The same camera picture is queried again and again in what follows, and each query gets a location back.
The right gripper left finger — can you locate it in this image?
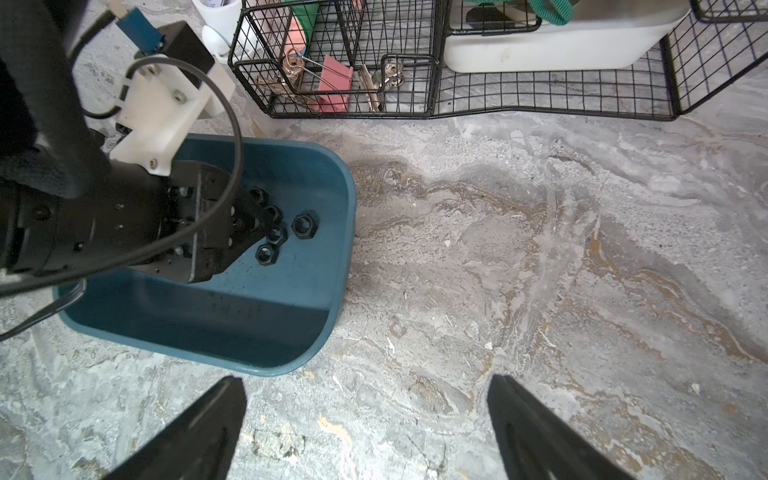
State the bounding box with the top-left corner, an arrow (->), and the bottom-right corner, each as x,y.
106,376 -> 247,479

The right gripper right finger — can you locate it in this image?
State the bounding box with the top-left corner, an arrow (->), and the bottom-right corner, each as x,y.
487,374 -> 631,479

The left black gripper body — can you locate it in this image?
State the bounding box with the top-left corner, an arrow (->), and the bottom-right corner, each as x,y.
134,158 -> 283,284

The black nut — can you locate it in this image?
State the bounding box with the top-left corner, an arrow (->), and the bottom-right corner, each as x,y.
291,211 -> 319,240

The dark teal storage box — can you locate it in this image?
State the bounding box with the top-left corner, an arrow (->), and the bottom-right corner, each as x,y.
61,138 -> 356,376

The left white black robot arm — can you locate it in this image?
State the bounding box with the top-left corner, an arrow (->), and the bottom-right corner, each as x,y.
1,1 -> 280,296

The small white alarm clock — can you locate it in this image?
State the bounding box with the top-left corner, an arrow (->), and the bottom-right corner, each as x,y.
191,0 -> 242,63

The pink binder clip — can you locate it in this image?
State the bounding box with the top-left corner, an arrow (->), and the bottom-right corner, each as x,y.
284,49 -> 354,114

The white tray in organizer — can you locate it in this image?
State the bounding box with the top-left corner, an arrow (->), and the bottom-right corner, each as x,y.
443,1 -> 690,73

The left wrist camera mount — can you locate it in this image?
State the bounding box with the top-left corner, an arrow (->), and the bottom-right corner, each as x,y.
108,1 -> 235,176

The black wire desk organizer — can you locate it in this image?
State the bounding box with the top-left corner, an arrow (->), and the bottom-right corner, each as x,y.
228,1 -> 767,121

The green strap bag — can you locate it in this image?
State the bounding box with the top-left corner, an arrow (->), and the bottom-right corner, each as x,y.
470,0 -> 578,26

